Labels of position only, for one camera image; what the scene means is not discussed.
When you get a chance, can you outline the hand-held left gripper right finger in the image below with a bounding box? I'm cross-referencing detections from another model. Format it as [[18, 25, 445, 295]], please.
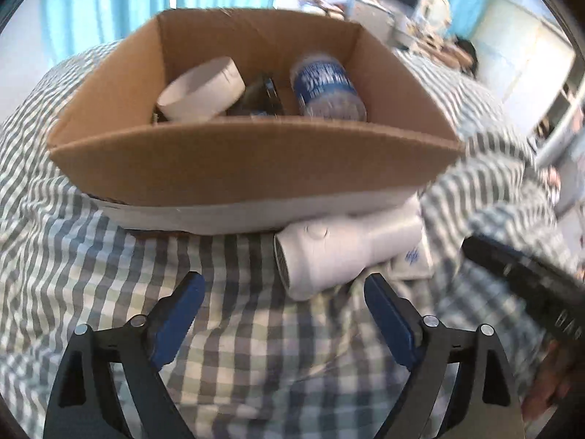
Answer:
[[363, 272, 525, 439]]

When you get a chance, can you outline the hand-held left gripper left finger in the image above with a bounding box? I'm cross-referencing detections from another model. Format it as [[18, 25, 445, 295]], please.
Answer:
[[43, 271, 206, 439]]

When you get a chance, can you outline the white tube blue print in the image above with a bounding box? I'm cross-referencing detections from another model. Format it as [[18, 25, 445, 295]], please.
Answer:
[[388, 233, 435, 281]]

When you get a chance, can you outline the white plastic bottle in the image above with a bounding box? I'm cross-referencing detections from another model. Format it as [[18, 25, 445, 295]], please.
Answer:
[[273, 214, 426, 301]]

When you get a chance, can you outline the cardboard box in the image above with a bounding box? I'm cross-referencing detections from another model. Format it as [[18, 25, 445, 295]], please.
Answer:
[[47, 8, 466, 234]]

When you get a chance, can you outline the white paper roll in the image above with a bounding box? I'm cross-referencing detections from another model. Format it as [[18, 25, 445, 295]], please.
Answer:
[[156, 56, 246, 123]]

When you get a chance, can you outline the black container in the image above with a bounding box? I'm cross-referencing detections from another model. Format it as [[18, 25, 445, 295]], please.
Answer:
[[226, 74, 286, 117]]

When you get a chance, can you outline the blue label water bottle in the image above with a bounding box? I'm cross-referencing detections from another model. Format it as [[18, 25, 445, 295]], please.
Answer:
[[289, 52, 369, 123]]

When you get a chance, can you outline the person's right hand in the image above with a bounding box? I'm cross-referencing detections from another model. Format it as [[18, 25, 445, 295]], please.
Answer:
[[521, 342, 585, 425]]

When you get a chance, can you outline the grey checkered blanket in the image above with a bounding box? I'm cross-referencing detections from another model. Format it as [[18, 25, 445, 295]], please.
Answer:
[[0, 39, 585, 439]]

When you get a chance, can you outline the white slatted wardrobe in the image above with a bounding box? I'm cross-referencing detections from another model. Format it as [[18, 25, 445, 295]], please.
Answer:
[[471, 0, 577, 115]]

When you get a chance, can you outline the black bag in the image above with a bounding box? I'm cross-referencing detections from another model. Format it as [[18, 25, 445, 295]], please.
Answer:
[[454, 39, 478, 76]]

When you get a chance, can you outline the white oval mirror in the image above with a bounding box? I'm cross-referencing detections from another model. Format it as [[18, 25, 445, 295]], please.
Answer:
[[423, 0, 453, 23]]

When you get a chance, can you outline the wide turquoise curtain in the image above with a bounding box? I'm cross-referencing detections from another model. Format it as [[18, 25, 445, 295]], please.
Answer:
[[39, 0, 177, 62]]

